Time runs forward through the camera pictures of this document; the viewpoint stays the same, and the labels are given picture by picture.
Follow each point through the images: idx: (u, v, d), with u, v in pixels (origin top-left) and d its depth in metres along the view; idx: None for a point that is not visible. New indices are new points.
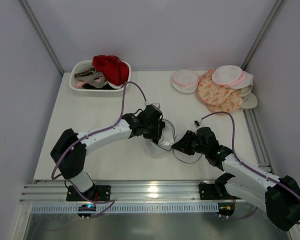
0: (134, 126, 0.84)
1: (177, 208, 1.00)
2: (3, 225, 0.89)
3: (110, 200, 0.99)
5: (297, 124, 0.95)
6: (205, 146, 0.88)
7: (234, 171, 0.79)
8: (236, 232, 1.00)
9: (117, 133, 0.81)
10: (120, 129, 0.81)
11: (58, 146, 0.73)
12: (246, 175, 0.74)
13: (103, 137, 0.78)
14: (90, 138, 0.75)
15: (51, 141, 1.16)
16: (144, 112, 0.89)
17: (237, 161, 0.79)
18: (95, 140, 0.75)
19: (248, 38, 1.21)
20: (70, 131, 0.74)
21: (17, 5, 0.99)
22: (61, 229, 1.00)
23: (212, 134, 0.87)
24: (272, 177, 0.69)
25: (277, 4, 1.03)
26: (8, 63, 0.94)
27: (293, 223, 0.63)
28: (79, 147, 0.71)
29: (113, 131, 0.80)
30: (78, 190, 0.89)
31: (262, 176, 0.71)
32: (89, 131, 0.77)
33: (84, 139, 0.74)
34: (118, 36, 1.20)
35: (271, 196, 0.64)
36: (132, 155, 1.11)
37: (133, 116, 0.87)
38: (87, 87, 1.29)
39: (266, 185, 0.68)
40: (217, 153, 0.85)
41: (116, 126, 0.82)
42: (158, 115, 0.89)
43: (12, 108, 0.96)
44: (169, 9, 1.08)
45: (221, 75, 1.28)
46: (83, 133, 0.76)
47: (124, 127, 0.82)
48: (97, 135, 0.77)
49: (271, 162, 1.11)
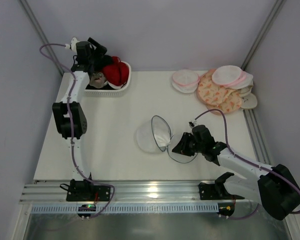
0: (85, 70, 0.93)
1: (177, 208, 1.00)
2: (3, 225, 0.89)
3: (110, 187, 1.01)
5: (297, 123, 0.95)
6: (201, 142, 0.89)
7: (229, 164, 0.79)
8: (237, 232, 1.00)
9: (82, 81, 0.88)
10: (82, 77, 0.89)
11: (60, 121, 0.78)
12: (240, 166, 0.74)
13: (78, 88, 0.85)
14: (72, 96, 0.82)
15: (51, 142, 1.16)
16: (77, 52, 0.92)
17: (231, 153, 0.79)
18: (76, 95, 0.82)
19: (248, 38, 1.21)
20: (55, 105, 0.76)
21: (17, 6, 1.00)
22: (61, 229, 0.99)
23: (208, 130, 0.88)
24: (264, 167, 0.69)
25: (277, 5, 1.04)
26: (9, 63, 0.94)
27: (287, 212, 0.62)
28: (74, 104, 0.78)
29: (79, 81, 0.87)
30: (85, 176, 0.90)
31: (255, 166, 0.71)
32: (66, 94, 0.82)
33: (70, 99, 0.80)
34: (118, 37, 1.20)
35: (263, 183, 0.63)
36: (131, 156, 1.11)
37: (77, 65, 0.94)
38: (87, 87, 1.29)
39: (259, 174, 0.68)
40: (212, 148, 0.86)
41: (78, 77, 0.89)
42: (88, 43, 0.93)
43: (12, 109, 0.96)
44: (169, 10, 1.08)
45: (221, 75, 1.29)
46: (64, 98, 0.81)
47: (82, 75, 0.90)
48: (74, 91, 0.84)
49: (271, 162, 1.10)
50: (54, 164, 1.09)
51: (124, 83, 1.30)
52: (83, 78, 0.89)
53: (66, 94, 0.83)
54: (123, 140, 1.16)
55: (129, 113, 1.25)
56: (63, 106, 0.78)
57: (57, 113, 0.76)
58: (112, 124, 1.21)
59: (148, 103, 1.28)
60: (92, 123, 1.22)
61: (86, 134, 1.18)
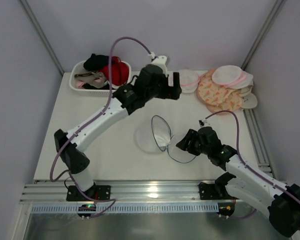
0: (128, 103, 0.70)
1: (177, 208, 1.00)
2: (3, 225, 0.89)
3: (110, 200, 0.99)
5: (297, 124, 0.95)
6: (207, 146, 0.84)
7: (237, 173, 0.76)
8: (236, 232, 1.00)
9: (109, 118, 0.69)
10: (112, 113, 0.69)
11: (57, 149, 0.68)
12: (251, 180, 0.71)
13: (93, 127, 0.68)
14: (79, 135, 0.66)
15: (51, 142, 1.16)
16: (139, 78, 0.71)
17: (242, 163, 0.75)
18: (84, 136, 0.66)
19: (248, 38, 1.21)
20: (59, 133, 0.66)
21: (17, 6, 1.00)
22: (61, 229, 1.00)
23: (214, 133, 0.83)
24: (279, 185, 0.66)
25: (277, 4, 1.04)
26: (9, 64, 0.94)
27: (295, 230, 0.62)
28: (69, 148, 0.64)
29: (103, 117, 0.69)
30: (79, 188, 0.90)
31: (269, 182, 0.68)
32: (77, 128, 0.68)
33: (74, 138, 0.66)
34: (118, 37, 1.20)
35: (276, 205, 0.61)
36: (118, 158, 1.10)
37: (125, 90, 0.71)
38: (87, 87, 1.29)
39: (273, 193, 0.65)
40: (220, 153, 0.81)
41: (107, 111, 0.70)
42: (159, 75, 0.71)
43: (13, 109, 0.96)
44: (169, 10, 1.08)
45: (221, 75, 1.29)
46: (72, 132, 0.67)
47: (115, 110, 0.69)
48: (87, 128, 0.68)
49: (270, 162, 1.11)
50: (54, 164, 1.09)
51: None
52: (114, 113, 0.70)
53: (78, 126, 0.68)
54: (123, 140, 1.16)
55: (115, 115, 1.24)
56: (63, 139, 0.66)
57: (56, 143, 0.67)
58: None
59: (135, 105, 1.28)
60: None
61: None
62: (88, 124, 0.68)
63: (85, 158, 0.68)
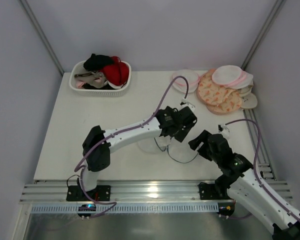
0: (166, 125, 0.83)
1: (177, 208, 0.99)
2: (3, 225, 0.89)
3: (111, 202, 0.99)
5: (297, 124, 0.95)
6: (218, 154, 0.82)
7: (250, 189, 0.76)
8: (236, 232, 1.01)
9: (145, 132, 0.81)
10: (149, 129, 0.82)
11: (87, 141, 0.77)
12: (265, 202, 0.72)
13: (129, 134, 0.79)
14: (116, 137, 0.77)
15: (51, 142, 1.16)
16: (180, 112, 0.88)
17: (257, 181, 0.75)
18: (120, 140, 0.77)
19: (248, 38, 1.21)
20: (98, 128, 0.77)
21: (17, 6, 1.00)
22: (62, 229, 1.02)
23: (225, 141, 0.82)
24: (294, 213, 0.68)
25: (277, 4, 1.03)
26: (8, 63, 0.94)
27: None
28: (104, 145, 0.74)
29: (141, 129, 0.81)
30: (84, 189, 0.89)
31: (284, 208, 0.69)
32: (115, 131, 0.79)
33: (110, 138, 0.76)
34: (118, 37, 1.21)
35: (289, 233, 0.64)
36: (118, 158, 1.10)
37: (165, 114, 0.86)
38: (87, 87, 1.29)
39: (287, 220, 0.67)
40: (233, 163, 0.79)
41: (145, 126, 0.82)
42: (194, 118, 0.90)
43: (12, 109, 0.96)
44: (169, 9, 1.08)
45: (221, 75, 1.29)
46: (110, 132, 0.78)
47: (153, 127, 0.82)
48: (123, 134, 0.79)
49: (270, 162, 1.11)
50: (54, 164, 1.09)
51: (124, 83, 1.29)
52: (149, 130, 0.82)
53: (116, 129, 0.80)
54: None
55: (114, 115, 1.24)
56: (100, 135, 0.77)
57: (92, 136, 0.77)
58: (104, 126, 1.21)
59: (134, 104, 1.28)
60: (92, 123, 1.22)
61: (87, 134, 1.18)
62: (124, 131, 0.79)
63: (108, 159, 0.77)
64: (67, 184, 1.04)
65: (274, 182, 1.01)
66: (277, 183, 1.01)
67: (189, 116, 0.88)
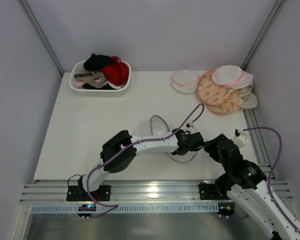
0: (182, 144, 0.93)
1: (177, 208, 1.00)
2: (3, 225, 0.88)
3: (112, 205, 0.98)
5: (297, 124, 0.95)
6: (228, 161, 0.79)
7: (259, 201, 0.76)
8: (236, 232, 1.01)
9: (166, 145, 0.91)
10: (169, 143, 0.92)
11: (112, 142, 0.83)
12: (274, 215, 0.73)
13: (152, 145, 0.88)
14: (141, 144, 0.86)
15: (51, 142, 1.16)
16: (195, 134, 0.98)
17: (269, 195, 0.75)
18: (144, 147, 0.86)
19: (248, 38, 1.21)
20: (125, 133, 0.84)
21: (17, 6, 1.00)
22: (61, 229, 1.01)
23: (237, 148, 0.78)
24: None
25: (277, 5, 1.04)
26: (8, 64, 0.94)
27: None
28: (130, 150, 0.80)
29: (163, 143, 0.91)
30: (88, 188, 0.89)
31: (292, 225, 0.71)
32: (141, 138, 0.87)
33: (137, 144, 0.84)
34: (118, 37, 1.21)
35: None
36: None
37: (182, 133, 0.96)
38: (87, 87, 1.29)
39: (294, 237, 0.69)
40: (245, 173, 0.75)
41: (166, 139, 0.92)
42: (202, 143, 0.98)
43: (12, 109, 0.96)
44: (169, 10, 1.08)
45: (221, 75, 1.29)
46: (136, 138, 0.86)
47: (172, 142, 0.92)
48: (147, 142, 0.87)
49: (271, 162, 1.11)
50: (54, 164, 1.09)
51: (124, 83, 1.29)
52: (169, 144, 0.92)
53: (141, 137, 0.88)
54: None
55: (114, 115, 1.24)
56: (127, 140, 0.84)
57: (120, 139, 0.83)
58: (103, 126, 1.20)
59: (134, 104, 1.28)
60: (92, 123, 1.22)
61: (87, 134, 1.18)
62: (149, 140, 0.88)
63: (126, 164, 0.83)
64: (67, 184, 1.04)
65: (275, 182, 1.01)
66: (277, 183, 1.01)
67: (201, 141, 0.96)
